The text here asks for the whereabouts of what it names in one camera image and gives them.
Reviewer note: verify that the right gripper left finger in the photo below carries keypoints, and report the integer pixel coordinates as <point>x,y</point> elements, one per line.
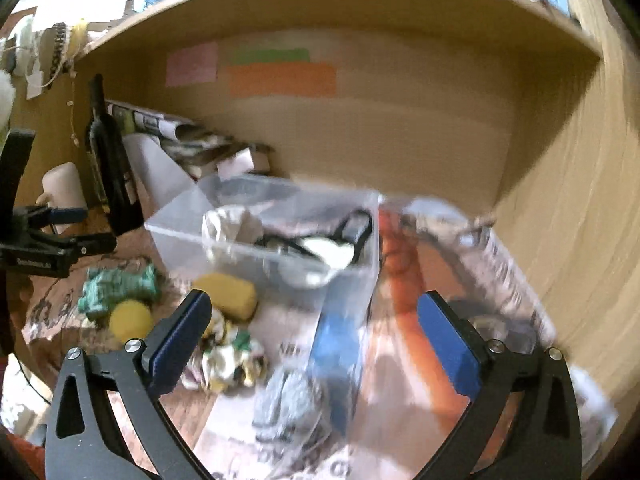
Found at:
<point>83,438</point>

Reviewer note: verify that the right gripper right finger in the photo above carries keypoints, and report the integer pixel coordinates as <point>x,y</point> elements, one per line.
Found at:
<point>544,439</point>

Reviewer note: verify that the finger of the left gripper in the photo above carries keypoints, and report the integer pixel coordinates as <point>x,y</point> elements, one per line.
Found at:
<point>37,217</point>
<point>90,244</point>

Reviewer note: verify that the green patterned cloth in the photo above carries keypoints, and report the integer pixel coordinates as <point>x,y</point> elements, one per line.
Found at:
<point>104,289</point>

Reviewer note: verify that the white cloth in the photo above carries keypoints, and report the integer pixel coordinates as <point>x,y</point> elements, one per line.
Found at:
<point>227,225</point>

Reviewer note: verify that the clear plastic storage box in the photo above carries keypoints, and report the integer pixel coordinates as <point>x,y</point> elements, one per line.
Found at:
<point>285,207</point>

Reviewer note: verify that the beige ceramic mug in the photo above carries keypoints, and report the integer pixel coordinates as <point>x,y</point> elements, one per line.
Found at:
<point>62,189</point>

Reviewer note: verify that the dark wine bottle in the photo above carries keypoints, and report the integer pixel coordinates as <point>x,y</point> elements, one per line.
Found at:
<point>112,174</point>

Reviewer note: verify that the yellow round sponge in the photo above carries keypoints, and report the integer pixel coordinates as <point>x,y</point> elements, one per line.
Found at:
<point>130,319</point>

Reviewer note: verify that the white fluffy pompom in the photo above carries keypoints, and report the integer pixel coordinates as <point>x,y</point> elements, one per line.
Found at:
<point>7,98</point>

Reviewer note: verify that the rolled newspaper stack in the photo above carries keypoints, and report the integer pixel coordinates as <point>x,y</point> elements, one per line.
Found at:
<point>195,148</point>

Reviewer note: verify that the yellow rectangular sponge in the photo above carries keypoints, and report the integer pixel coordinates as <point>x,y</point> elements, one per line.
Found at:
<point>233,297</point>

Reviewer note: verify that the floral crumpled cloth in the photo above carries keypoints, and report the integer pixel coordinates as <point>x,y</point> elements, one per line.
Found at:
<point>227,357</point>

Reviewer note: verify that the small white box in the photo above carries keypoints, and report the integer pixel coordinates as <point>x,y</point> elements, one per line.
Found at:
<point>241,162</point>

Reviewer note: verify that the beaded headband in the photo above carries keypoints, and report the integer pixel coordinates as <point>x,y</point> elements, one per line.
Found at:
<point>59,46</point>

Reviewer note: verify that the grey knitted cloth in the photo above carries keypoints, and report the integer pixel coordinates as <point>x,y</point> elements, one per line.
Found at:
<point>292,411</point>

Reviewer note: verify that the pink sticky note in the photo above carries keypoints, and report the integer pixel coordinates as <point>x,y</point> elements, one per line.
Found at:
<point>192,65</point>

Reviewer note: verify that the orange sticky note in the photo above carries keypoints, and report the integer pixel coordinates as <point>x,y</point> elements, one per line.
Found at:
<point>305,79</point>

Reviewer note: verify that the green sticky note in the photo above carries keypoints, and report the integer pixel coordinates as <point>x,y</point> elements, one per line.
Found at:
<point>267,56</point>

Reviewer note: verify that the wooden shelf board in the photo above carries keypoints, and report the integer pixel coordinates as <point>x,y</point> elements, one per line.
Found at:
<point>512,25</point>

